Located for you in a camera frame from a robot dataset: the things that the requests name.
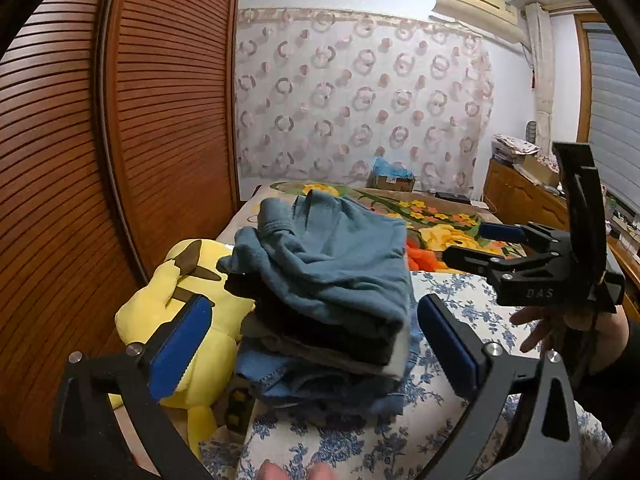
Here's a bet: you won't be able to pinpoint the teal blue pants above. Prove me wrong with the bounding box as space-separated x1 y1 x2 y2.
217 190 411 328

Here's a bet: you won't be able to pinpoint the person's right hand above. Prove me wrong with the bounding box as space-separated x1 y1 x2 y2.
510 304 634 372

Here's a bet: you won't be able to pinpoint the person's left hand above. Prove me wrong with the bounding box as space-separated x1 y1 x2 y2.
257 460 337 480

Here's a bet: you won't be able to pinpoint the brown wooden sideboard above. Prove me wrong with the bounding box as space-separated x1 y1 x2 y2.
483 158 639 321

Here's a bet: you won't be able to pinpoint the colourful floral blanket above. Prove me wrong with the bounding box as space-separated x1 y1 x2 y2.
214 180 532 276

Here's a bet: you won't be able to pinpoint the cardboard box on sideboard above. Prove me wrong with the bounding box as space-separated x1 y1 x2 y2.
522 155 560 188

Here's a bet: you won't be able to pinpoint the stack of papers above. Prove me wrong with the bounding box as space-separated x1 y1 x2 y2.
491 134 539 164

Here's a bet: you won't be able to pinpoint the grey folded garment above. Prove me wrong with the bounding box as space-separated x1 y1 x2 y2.
241 312 410 382

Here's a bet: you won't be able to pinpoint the yellow plush toy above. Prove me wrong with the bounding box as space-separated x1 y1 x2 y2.
115 238 253 454

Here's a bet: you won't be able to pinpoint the folded blue denim jeans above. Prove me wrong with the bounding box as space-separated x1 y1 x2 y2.
235 315 421 417

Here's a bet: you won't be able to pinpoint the blue white floral sheet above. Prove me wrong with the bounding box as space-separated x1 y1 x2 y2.
196 268 614 480

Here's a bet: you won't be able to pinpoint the cardboard box with blue bag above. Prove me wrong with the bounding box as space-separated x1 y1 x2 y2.
367 156 416 193

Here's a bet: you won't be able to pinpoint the grey window roller shutter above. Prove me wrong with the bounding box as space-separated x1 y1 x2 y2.
582 23 640 210

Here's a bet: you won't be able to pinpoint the circle patterned lace curtain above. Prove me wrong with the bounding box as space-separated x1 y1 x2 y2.
234 8 494 196

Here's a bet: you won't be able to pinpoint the brown louvered wooden wardrobe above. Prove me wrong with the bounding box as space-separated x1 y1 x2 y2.
1 0 239 471

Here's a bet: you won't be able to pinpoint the beige wall air conditioner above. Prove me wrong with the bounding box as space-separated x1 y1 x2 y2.
433 0 528 44

